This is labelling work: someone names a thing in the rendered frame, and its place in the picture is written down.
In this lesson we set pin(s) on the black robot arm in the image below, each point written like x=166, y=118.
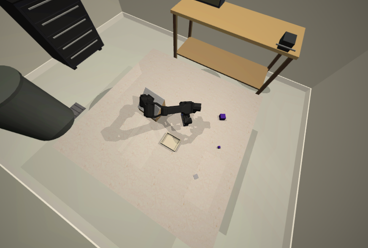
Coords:
x=187, y=107

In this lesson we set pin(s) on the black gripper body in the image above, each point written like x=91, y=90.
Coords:
x=186, y=119

